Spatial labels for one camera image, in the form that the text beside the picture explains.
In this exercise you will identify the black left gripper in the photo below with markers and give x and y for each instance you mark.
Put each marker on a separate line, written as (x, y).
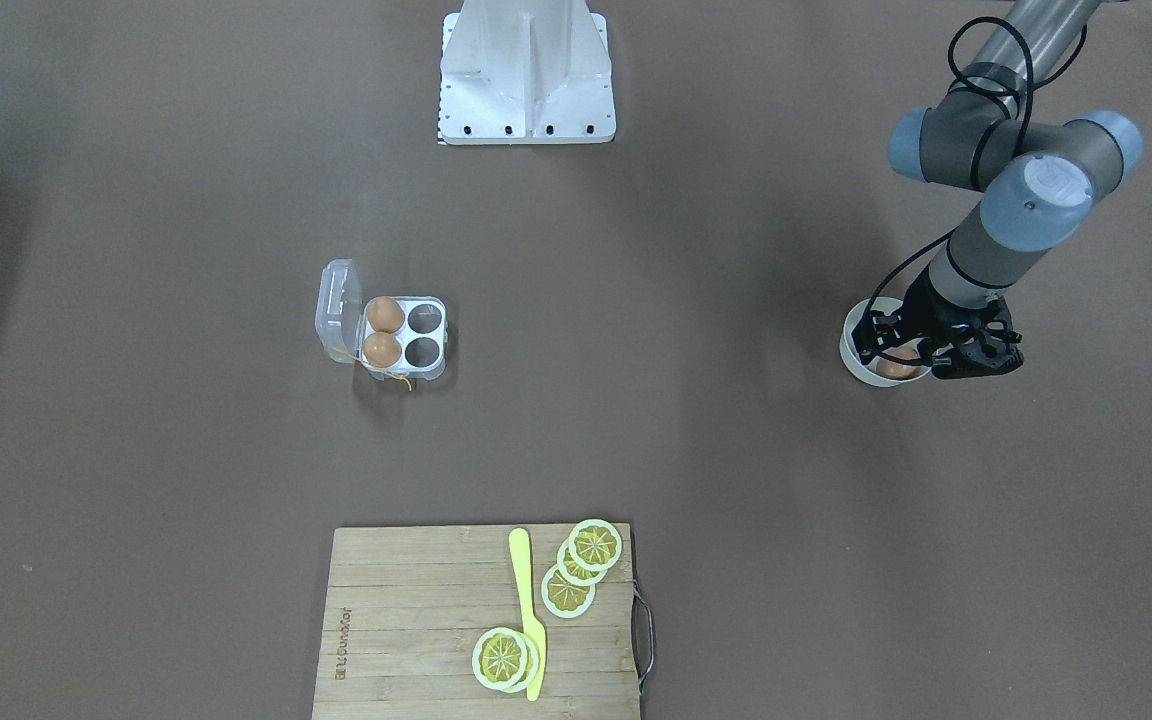
(921, 311)

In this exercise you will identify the brown egg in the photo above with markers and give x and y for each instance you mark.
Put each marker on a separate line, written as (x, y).
(898, 364)

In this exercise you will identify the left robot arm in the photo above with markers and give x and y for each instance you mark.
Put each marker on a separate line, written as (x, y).
(1037, 183)

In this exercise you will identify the clear plastic egg box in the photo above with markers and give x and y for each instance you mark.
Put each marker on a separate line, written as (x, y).
(341, 327)

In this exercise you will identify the brown egg box rear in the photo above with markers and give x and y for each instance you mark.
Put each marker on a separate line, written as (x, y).
(385, 314)

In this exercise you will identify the brown egg box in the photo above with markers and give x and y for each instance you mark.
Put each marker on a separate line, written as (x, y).
(385, 314)
(381, 350)

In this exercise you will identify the brown egg box front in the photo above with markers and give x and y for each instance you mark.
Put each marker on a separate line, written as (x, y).
(381, 350)

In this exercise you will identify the lemon slice middle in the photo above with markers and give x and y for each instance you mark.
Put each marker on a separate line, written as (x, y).
(572, 572)

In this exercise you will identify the yellow plastic knife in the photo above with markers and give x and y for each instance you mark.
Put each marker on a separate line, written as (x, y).
(520, 555)

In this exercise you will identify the lemon slice under knife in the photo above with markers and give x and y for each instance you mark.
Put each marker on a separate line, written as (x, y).
(531, 653)

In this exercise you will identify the lemon slice by knife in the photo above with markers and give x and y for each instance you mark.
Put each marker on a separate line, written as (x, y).
(497, 658)

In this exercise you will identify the wooden cutting board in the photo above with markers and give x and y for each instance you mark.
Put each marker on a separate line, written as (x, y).
(405, 607)

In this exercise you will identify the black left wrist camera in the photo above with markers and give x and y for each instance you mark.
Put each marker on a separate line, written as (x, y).
(975, 343)

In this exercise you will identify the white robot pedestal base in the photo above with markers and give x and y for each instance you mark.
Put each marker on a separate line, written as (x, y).
(525, 73)

